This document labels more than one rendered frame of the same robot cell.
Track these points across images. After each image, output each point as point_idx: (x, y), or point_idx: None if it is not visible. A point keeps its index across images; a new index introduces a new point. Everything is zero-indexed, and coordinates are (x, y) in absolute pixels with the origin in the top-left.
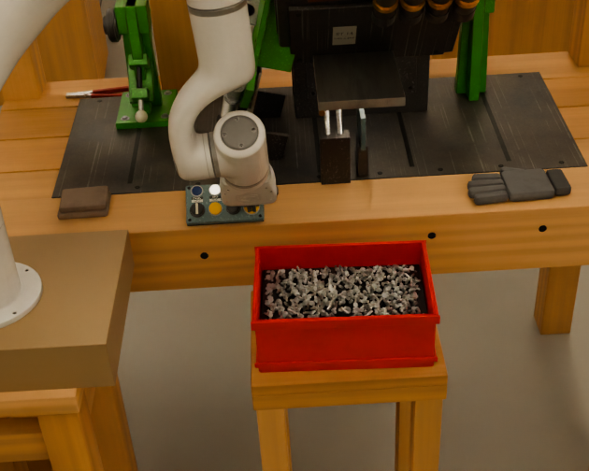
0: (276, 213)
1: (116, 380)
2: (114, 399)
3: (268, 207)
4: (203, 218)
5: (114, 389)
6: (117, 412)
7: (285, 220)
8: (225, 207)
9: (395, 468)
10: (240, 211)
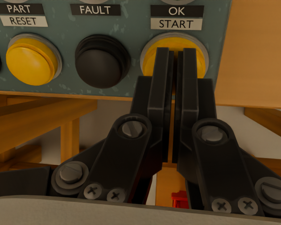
0: (258, 44)
1: (9, 126)
2: (12, 147)
3: (235, 5)
4: (5, 81)
5: (8, 140)
6: (22, 142)
7: None
8: (73, 55)
9: (271, 122)
10: (130, 73)
